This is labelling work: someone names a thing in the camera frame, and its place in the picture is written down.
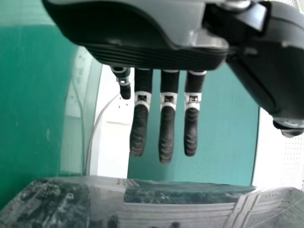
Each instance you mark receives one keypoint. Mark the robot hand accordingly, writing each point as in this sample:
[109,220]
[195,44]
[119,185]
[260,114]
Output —
[147,31]

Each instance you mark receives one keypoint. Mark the white socket strip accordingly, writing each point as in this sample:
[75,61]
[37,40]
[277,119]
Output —
[118,115]

